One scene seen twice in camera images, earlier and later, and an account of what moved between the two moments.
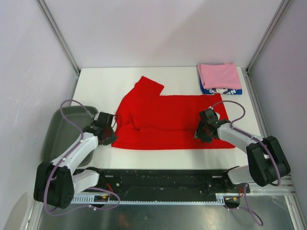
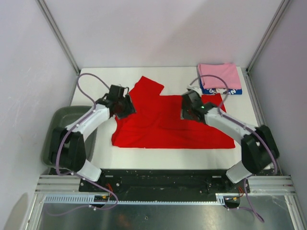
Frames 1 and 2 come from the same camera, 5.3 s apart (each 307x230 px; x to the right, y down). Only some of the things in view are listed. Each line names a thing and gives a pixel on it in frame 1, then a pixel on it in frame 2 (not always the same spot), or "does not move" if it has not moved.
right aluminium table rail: (261, 125) does not move
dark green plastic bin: (59, 135) does not move
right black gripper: (198, 133) -> (184, 112)
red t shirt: (147, 120) does not move
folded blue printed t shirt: (221, 91) does not move
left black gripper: (112, 138) -> (130, 109)
